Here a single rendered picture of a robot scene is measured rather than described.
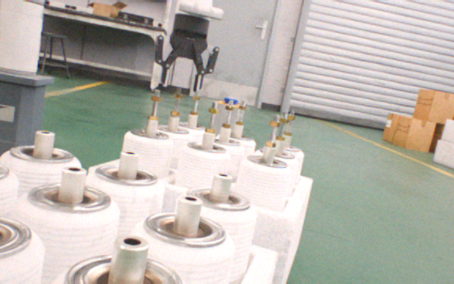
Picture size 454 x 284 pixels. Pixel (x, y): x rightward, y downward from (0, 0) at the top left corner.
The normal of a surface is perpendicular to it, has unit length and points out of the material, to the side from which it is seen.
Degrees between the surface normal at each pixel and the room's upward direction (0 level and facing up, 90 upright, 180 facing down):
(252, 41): 90
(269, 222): 90
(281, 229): 90
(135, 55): 90
